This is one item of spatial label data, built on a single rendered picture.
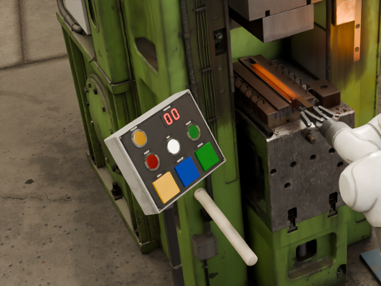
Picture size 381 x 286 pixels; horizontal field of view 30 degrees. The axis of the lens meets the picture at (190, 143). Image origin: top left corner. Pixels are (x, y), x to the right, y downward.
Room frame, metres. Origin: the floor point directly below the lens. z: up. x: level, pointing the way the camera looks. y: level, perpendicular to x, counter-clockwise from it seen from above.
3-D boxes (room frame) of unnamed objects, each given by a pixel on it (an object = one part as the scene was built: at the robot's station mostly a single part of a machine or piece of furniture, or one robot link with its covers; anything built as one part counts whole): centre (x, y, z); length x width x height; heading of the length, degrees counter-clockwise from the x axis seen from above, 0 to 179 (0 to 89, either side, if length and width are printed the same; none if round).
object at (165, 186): (1.81, 0.10, 1.01); 0.07 x 0.05 x 0.07; 135
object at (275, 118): (2.43, -0.31, 0.96); 0.42 x 0.20 x 0.09; 20
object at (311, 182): (2.46, -0.36, 0.69); 0.56 x 0.38 x 0.45; 20
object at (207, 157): (1.95, -0.05, 1.01); 0.07 x 0.05 x 0.07; 135
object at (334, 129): (1.98, -0.50, 1.00); 0.09 x 0.06 x 0.09; 110
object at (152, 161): (1.84, 0.13, 1.09); 0.05 x 0.03 x 0.04; 110
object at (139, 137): (1.87, 0.16, 1.16); 0.05 x 0.03 x 0.04; 110
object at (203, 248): (2.22, -0.01, 0.36); 0.09 x 0.07 x 0.12; 110
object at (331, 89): (2.35, -0.53, 0.95); 0.12 x 0.08 x 0.06; 20
